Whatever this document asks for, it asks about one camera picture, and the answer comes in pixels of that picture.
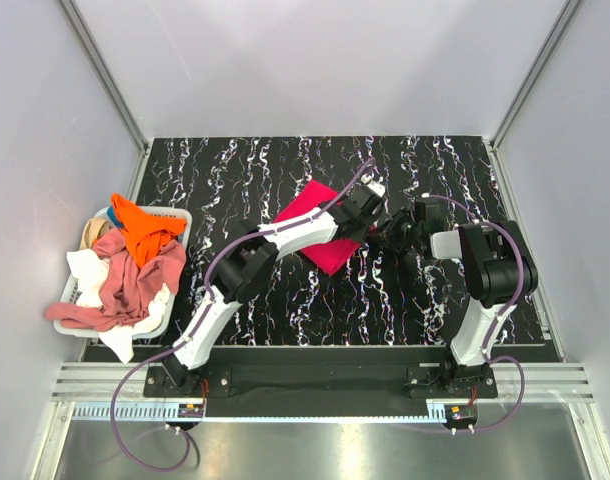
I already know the left aluminium frame post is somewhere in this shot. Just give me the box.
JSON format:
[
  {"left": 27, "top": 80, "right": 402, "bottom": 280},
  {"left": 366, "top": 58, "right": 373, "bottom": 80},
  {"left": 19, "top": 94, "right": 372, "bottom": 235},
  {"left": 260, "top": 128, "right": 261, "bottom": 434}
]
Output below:
[{"left": 56, "top": 0, "right": 149, "bottom": 152}]

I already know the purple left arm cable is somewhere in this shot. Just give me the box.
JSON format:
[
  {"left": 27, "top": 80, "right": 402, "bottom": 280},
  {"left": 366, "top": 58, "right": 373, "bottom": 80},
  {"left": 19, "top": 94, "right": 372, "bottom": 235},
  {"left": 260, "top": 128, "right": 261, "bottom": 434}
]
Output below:
[{"left": 109, "top": 157, "right": 379, "bottom": 474}]

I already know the white garment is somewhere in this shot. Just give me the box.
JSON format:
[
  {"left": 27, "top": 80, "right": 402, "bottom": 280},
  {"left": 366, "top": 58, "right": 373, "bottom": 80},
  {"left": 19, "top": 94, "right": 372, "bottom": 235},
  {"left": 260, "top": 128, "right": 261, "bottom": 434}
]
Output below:
[{"left": 66, "top": 245, "right": 185, "bottom": 363}]

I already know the aluminium front rail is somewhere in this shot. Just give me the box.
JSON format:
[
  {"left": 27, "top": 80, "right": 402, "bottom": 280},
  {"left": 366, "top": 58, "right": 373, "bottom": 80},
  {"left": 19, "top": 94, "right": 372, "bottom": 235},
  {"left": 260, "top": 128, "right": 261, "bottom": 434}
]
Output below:
[{"left": 51, "top": 362, "right": 593, "bottom": 403}]

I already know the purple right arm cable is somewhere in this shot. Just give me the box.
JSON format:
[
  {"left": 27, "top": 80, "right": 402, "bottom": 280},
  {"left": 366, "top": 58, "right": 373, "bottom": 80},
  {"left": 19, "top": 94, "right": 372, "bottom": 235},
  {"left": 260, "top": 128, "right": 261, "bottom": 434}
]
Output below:
[{"left": 394, "top": 193, "right": 529, "bottom": 434}]

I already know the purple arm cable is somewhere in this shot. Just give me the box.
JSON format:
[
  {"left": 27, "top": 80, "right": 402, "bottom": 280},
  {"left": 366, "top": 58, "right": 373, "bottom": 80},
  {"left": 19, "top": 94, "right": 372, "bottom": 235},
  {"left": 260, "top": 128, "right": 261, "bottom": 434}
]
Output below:
[
  {"left": 394, "top": 193, "right": 529, "bottom": 434},
  {"left": 109, "top": 157, "right": 379, "bottom": 474}
]

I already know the right small control board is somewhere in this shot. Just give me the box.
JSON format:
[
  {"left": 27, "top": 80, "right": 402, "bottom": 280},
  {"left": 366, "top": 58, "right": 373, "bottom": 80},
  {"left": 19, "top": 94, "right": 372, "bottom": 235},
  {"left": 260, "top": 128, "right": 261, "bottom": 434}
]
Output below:
[{"left": 445, "top": 404, "right": 478, "bottom": 434}]

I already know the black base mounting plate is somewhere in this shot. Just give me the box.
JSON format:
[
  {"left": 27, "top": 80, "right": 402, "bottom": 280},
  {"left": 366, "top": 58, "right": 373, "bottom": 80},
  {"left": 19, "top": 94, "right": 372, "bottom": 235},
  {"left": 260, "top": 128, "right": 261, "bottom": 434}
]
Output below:
[{"left": 144, "top": 363, "right": 497, "bottom": 420}]

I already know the beige garment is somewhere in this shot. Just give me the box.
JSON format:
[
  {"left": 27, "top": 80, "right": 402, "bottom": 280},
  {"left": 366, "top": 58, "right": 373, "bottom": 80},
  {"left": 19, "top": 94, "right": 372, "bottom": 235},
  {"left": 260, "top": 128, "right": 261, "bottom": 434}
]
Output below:
[{"left": 79, "top": 217, "right": 114, "bottom": 250}]

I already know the orange t-shirt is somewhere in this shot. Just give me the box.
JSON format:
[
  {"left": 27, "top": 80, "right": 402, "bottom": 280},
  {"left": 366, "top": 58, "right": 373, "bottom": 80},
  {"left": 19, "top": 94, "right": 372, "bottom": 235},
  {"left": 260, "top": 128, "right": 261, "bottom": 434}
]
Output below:
[{"left": 110, "top": 193, "right": 187, "bottom": 267}]

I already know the small control board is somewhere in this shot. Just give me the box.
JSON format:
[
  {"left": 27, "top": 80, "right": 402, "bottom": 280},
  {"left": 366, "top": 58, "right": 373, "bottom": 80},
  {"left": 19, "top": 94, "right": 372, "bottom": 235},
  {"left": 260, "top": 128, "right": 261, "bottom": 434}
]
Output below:
[
  {"left": 445, "top": 404, "right": 478, "bottom": 434},
  {"left": 177, "top": 402, "right": 206, "bottom": 419}
]

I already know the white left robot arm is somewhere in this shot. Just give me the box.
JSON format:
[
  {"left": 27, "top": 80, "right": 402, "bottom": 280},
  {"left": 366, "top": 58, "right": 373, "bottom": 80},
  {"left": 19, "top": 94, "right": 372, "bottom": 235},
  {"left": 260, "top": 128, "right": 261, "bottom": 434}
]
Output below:
[{"left": 162, "top": 180, "right": 385, "bottom": 396}]

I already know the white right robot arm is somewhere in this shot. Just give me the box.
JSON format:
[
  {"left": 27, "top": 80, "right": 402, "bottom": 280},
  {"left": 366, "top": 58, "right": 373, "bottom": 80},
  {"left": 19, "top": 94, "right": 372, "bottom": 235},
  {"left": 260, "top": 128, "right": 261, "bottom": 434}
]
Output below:
[{"left": 368, "top": 194, "right": 538, "bottom": 397}]

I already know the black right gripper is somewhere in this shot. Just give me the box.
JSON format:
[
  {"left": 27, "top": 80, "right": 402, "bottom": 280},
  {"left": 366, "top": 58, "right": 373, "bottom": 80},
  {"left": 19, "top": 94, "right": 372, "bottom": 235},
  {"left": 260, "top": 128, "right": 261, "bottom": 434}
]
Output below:
[{"left": 368, "top": 207, "right": 422, "bottom": 253}]

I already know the blue garment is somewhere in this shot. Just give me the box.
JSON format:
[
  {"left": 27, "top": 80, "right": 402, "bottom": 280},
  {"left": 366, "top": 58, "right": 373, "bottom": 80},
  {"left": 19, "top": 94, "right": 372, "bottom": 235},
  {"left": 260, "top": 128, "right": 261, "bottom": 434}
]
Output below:
[{"left": 106, "top": 207, "right": 124, "bottom": 229}]

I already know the bright pink t-shirt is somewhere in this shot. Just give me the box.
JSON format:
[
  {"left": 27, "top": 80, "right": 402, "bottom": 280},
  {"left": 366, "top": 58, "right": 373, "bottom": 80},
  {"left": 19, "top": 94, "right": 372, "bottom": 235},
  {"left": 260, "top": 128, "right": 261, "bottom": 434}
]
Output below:
[{"left": 275, "top": 180, "right": 360, "bottom": 276}]

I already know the white slotted cable duct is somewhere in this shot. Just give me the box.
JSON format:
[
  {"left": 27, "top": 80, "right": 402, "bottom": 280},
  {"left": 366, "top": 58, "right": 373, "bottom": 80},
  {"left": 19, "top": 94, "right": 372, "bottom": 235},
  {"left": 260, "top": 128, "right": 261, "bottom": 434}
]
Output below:
[{"left": 73, "top": 401, "right": 446, "bottom": 424}]

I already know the right aluminium frame post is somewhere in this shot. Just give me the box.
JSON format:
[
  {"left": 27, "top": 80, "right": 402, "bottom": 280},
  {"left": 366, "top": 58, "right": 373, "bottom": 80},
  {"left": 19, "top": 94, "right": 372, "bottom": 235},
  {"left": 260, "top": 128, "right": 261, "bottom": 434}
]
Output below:
[{"left": 489, "top": 0, "right": 585, "bottom": 151}]

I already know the dusty pink garment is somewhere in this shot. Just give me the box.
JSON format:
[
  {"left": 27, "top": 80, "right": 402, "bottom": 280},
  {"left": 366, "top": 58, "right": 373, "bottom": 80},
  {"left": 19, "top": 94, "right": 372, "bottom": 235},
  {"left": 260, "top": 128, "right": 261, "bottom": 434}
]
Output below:
[{"left": 44, "top": 228, "right": 186, "bottom": 332}]

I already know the aluminium frame post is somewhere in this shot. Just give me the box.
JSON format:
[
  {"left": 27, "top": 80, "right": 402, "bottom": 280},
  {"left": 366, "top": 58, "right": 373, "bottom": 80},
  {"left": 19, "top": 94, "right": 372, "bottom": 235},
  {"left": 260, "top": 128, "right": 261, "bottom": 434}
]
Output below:
[
  {"left": 489, "top": 0, "right": 585, "bottom": 151},
  {"left": 56, "top": 0, "right": 149, "bottom": 152}
]

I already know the left small control board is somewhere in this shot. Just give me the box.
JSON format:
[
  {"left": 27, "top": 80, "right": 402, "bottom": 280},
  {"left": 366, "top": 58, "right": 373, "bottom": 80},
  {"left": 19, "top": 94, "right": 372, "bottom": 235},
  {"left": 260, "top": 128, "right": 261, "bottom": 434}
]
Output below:
[{"left": 177, "top": 402, "right": 206, "bottom": 419}]

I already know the white plastic laundry basket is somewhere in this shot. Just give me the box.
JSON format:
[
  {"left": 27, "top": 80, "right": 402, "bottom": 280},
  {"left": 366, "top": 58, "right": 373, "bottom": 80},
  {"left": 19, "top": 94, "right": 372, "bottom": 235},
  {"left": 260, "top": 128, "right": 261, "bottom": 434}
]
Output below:
[{"left": 45, "top": 195, "right": 192, "bottom": 339}]

